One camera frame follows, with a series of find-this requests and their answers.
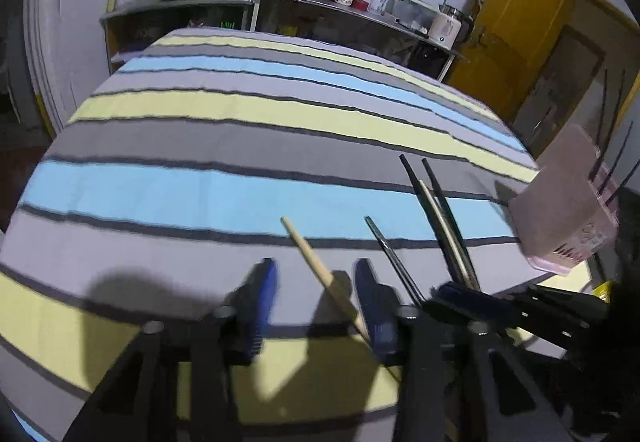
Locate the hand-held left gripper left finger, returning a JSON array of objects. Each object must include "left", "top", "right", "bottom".
[{"left": 65, "top": 258, "right": 279, "bottom": 442}]

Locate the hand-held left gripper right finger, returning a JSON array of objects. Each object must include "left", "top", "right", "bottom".
[{"left": 352, "top": 258, "right": 572, "bottom": 442}]

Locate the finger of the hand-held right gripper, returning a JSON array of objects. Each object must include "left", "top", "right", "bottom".
[
  {"left": 521, "top": 282, "right": 610, "bottom": 321},
  {"left": 422, "top": 283, "right": 592, "bottom": 349}
]

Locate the black chopstick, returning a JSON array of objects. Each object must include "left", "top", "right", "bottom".
[
  {"left": 595, "top": 68, "right": 607, "bottom": 145},
  {"left": 421, "top": 158, "right": 481, "bottom": 290},
  {"left": 597, "top": 122, "right": 635, "bottom": 185},
  {"left": 364, "top": 216, "right": 428, "bottom": 305}
]

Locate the pale chopstick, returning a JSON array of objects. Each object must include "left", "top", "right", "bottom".
[
  {"left": 418, "top": 179, "right": 473, "bottom": 285},
  {"left": 280, "top": 216, "right": 403, "bottom": 385}
]

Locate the pink plastic utensil basket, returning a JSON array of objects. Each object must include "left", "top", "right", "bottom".
[{"left": 507, "top": 124, "right": 622, "bottom": 277}]

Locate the bundle of chopsticks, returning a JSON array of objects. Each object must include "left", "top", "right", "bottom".
[{"left": 398, "top": 154, "right": 468, "bottom": 285}]

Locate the striped tablecloth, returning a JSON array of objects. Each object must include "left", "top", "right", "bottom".
[{"left": 0, "top": 26, "right": 595, "bottom": 442}]

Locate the white electric kettle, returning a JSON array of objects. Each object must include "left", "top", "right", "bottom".
[{"left": 429, "top": 4, "right": 474, "bottom": 50}]

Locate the tall steel counter table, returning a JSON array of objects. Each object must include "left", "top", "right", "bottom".
[{"left": 244, "top": 0, "right": 471, "bottom": 83}]

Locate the yellow wooden door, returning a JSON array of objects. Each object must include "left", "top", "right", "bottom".
[{"left": 444, "top": 0, "right": 577, "bottom": 123}]

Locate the clear plastic storage container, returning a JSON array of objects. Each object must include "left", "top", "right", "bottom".
[{"left": 389, "top": 0, "right": 439, "bottom": 33}]

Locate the low steel shelf table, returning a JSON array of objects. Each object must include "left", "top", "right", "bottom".
[{"left": 99, "top": 0, "right": 259, "bottom": 73}]

